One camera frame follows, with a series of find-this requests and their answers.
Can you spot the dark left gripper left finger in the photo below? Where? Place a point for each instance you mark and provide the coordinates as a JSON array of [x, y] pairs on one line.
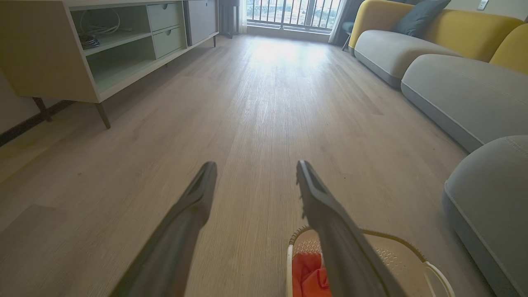
[[181, 231]]

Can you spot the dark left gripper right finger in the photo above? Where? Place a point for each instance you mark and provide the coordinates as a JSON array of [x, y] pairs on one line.
[[342, 247]]

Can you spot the red clothing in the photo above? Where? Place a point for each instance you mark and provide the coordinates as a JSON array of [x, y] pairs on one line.
[[307, 272]]

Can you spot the grey sofa seat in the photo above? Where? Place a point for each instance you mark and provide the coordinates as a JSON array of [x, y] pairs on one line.
[[495, 194], [466, 90], [387, 51]]

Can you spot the long yellow sofa backrest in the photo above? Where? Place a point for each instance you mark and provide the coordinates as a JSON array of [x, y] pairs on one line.
[[466, 33]]

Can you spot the short yellow sofa backrest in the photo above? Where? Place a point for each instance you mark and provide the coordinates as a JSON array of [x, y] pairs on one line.
[[513, 51]]

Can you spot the white plastic laundry basket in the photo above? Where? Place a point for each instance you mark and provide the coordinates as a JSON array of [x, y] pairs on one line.
[[400, 264]]

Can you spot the pale green cabinet drawer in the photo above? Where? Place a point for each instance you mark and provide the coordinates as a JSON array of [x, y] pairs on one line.
[[168, 41], [164, 15]]

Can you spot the grey cabinet door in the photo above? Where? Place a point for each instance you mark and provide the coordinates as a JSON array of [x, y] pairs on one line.
[[201, 20]]

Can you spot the small side stool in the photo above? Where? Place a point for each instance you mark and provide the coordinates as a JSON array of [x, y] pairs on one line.
[[347, 31]]

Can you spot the white sheer curtain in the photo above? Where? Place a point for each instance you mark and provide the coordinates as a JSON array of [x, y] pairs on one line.
[[242, 16]]

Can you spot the beige tv cabinet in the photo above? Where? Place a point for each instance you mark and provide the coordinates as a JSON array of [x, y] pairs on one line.
[[45, 53]]

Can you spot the grey curtain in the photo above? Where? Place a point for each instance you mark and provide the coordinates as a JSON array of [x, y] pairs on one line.
[[344, 20]]

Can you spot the balcony window railing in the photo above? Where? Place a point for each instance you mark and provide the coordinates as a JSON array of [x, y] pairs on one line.
[[288, 12]]

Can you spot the dark teal pillow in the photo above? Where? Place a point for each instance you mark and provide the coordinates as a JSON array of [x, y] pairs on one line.
[[418, 18]]

